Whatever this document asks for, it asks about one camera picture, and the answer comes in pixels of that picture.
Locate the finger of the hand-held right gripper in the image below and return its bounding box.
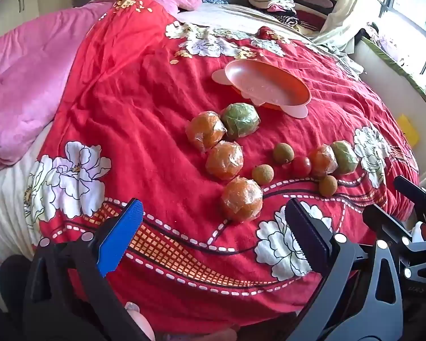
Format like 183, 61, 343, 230
363, 204, 416, 247
394, 176, 426, 228

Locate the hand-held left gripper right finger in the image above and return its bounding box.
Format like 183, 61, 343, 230
285, 197, 405, 341

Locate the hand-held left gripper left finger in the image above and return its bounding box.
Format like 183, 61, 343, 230
23, 199, 153, 341

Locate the brown longan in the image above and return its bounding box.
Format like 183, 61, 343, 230
273, 143, 295, 165
252, 164, 275, 186
319, 175, 338, 197

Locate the red tomato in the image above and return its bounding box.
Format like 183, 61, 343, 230
292, 156, 312, 177

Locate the small green citrus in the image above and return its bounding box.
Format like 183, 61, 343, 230
331, 140, 359, 175

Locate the small plastic-wrapped orange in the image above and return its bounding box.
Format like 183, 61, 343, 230
308, 144, 339, 178

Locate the large green citrus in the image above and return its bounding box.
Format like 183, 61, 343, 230
221, 102, 261, 139

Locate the orange plastic bowl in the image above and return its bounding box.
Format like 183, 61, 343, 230
212, 59, 312, 119

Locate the person's left hand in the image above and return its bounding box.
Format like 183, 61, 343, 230
125, 301, 239, 341

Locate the yellow paper sheet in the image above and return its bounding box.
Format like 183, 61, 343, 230
398, 114, 420, 146

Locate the white ribbed blanket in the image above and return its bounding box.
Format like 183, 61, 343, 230
0, 124, 54, 260

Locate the green-edged window seat mat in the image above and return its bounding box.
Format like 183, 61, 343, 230
355, 36, 426, 109

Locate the red floral blanket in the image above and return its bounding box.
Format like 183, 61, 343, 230
30, 0, 421, 334

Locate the grey crumpled cloth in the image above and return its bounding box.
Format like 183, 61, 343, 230
312, 39, 363, 79

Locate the heap of purple clothes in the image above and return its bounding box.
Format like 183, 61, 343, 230
355, 23, 387, 48

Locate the window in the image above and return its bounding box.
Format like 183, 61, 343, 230
383, 0, 426, 75

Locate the pink quilt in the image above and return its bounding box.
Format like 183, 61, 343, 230
0, 5, 109, 170

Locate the cream curtain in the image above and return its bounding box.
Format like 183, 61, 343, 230
310, 0, 391, 47

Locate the pile of folded clothes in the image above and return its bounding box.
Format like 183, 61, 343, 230
248, 0, 336, 31

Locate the cream bed sheet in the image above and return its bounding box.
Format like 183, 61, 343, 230
177, 3, 306, 39

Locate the white wardrobe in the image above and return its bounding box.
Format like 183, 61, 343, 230
0, 0, 73, 43

